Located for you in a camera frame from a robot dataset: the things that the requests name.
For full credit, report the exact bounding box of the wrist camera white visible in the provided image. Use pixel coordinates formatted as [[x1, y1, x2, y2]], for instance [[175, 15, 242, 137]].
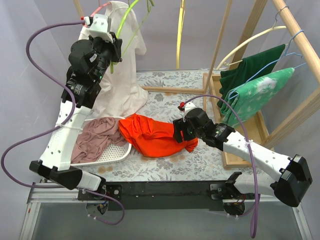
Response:
[[83, 13, 114, 43], [178, 102, 197, 117]]

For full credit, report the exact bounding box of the cream hanger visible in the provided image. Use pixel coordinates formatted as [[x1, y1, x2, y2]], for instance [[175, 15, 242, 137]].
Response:
[[215, 25, 287, 71]]

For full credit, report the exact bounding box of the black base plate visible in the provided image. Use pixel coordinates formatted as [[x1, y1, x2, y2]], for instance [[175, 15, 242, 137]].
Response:
[[77, 179, 251, 213]]

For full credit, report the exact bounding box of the pink hanger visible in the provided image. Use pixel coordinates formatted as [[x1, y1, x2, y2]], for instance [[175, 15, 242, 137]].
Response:
[[90, 1, 111, 17]]

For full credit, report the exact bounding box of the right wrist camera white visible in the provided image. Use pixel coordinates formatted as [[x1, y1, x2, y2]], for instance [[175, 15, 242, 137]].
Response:
[[178, 102, 197, 117]]

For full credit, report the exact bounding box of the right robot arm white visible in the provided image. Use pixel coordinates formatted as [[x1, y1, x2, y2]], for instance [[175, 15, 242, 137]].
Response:
[[173, 106, 313, 207]]

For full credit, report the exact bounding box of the orange t shirt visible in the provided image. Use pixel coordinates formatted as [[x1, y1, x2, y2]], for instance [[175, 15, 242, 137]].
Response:
[[118, 114, 198, 158]]

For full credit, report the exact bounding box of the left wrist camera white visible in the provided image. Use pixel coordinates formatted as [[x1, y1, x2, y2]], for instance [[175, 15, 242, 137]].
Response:
[[83, 13, 114, 43]]

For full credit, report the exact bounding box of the wooden clothes rack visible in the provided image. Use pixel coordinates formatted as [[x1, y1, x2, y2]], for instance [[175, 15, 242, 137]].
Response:
[[72, 0, 320, 171]]

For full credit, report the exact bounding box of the blue wire hanger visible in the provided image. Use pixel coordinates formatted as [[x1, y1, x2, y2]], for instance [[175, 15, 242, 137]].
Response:
[[227, 29, 307, 101]]

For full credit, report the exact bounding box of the pink garment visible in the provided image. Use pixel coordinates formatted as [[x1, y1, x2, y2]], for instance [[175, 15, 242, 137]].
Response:
[[71, 117, 127, 164]]

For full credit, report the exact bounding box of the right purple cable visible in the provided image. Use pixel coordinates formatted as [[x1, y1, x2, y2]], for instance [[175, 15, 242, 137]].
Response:
[[186, 94, 261, 239]]

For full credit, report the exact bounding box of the light green tie-dye garment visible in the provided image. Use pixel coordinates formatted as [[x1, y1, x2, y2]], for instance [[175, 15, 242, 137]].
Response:
[[220, 67, 295, 128]]

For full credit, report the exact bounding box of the white laundry basket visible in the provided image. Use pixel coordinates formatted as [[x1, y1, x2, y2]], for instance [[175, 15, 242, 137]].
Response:
[[71, 116, 132, 167]]

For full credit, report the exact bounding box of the white Coca-Cola t shirt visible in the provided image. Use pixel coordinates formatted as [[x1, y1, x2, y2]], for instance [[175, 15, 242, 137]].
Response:
[[77, 0, 150, 118]]

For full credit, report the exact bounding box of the dark green garment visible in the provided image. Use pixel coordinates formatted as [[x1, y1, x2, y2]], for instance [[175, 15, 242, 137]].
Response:
[[219, 44, 286, 99]]

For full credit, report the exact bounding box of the green hanger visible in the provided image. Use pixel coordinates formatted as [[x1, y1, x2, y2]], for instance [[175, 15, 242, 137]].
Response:
[[105, 0, 154, 73]]

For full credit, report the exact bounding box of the floral table cloth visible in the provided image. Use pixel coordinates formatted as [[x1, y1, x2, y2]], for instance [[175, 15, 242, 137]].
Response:
[[53, 69, 266, 182]]

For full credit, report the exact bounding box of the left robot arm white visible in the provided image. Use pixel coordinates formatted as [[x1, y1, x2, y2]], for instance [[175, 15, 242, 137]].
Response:
[[29, 36, 123, 200]]

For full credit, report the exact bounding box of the yellow hanger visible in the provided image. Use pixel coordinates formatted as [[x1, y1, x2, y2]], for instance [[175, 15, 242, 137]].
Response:
[[176, 0, 185, 70]]

